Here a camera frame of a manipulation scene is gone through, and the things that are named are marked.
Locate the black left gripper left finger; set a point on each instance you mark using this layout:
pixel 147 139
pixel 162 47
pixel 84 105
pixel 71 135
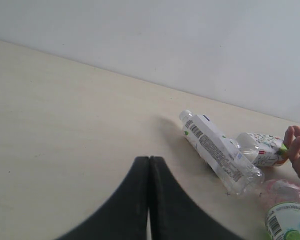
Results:
pixel 124 215

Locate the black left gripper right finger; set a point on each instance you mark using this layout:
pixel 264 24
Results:
pixel 173 214

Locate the clear bottle blue triangle label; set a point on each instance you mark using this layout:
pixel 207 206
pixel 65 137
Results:
pixel 238 175

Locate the clear bottle red peach label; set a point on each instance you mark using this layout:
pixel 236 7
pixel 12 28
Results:
pixel 276 191

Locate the clear bottle green lime label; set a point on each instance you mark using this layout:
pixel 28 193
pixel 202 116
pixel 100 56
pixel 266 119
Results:
pixel 282 221

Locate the square bottle floral label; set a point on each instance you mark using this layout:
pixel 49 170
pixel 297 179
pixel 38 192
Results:
pixel 262 150

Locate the person's open hand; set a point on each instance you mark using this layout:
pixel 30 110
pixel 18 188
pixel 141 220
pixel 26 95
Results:
pixel 292 142

